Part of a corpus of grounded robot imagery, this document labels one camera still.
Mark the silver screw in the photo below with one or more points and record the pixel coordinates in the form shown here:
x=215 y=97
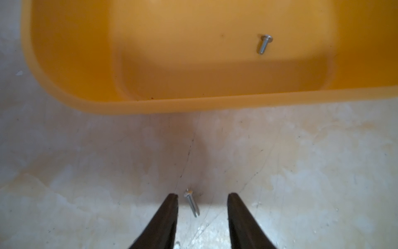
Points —
x=266 y=39
x=188 y=194

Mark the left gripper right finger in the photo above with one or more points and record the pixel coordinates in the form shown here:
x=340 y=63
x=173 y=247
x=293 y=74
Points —
x=245 y=232

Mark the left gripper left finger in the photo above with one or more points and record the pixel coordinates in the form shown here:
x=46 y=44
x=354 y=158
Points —
x=161 y=230

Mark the yellow plastic storage box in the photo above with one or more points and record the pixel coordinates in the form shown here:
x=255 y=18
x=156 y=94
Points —
x=136 y=57

